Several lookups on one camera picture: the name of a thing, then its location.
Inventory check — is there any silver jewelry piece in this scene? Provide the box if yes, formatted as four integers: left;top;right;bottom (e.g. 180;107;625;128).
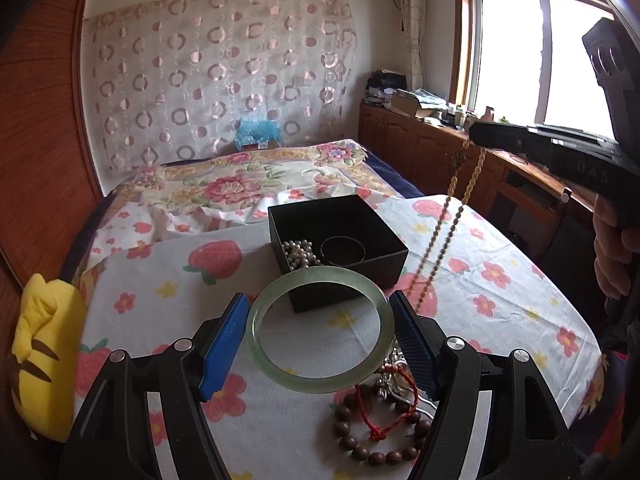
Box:
377;347;436;416

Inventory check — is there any strawberry print cloth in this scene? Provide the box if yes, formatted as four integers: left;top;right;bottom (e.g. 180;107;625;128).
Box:
80;195;601;480

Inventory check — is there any long wooden cabinet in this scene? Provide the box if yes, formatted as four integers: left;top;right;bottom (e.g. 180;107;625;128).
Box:
359;102;601;281

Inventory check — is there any pale green jade bangle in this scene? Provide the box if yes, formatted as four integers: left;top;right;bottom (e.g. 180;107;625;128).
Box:
246;267;397;394

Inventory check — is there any slatted wooden wardrobe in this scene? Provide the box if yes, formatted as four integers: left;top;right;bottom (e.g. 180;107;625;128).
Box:
0;0;106;480

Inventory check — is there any beige window curtain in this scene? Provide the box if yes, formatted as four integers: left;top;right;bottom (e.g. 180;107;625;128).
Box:
397;0;426;91

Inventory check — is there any person's right hand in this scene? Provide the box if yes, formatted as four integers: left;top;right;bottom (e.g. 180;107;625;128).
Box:
593;192;640;302

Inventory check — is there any pearl necklace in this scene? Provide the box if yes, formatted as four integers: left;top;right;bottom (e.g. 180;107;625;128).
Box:
281;239;324;272

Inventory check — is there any dark wooden bead bracelet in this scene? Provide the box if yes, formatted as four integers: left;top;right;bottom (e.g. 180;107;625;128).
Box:
332;385;433;466

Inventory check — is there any sheer circle pattern curtain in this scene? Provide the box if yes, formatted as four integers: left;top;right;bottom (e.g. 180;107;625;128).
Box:
82;0;361;196

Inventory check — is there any wooden frame window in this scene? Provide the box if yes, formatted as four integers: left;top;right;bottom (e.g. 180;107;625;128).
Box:
450;0;631;141

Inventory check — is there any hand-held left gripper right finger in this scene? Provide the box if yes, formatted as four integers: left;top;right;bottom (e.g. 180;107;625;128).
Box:
389;290;586;480

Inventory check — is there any pile of dark items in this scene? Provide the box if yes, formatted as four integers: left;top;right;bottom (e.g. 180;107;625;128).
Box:
366;72;408;108

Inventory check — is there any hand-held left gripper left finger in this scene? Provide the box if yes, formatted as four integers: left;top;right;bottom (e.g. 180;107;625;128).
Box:
60;292;251;480

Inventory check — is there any yellow plush toy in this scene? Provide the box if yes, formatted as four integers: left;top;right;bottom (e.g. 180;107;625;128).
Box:
10;274;88;443

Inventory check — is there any cluster of small bottles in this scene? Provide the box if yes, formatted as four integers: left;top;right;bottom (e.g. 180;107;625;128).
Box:
442;102;481;128

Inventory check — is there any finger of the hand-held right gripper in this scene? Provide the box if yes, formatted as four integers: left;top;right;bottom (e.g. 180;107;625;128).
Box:
469;121;532;155

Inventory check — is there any dark blue bed sheet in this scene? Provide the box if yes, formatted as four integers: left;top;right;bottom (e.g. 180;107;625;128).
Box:
360;147;427;200

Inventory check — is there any open cardboard box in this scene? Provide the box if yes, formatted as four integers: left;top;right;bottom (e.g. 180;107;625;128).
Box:
390;89;448;118

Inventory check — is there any thin black bracelet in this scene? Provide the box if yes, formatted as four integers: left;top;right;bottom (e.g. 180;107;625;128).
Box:
320;234;366;264

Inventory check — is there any floral blanket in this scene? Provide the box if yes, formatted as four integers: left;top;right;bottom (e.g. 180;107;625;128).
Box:
107;139;401;241

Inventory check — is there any red string bracelet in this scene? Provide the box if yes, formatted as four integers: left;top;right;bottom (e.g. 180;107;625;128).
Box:
355;360;421;441

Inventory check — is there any blue bubble wrap bundle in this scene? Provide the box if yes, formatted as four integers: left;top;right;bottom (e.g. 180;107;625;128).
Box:
234;117;282;146

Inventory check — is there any black jewelry box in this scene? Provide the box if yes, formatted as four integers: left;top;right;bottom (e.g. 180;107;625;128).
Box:
268;194;409;314

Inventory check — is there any long brown bead necklace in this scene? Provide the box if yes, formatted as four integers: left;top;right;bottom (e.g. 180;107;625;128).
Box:
407;137;487;318

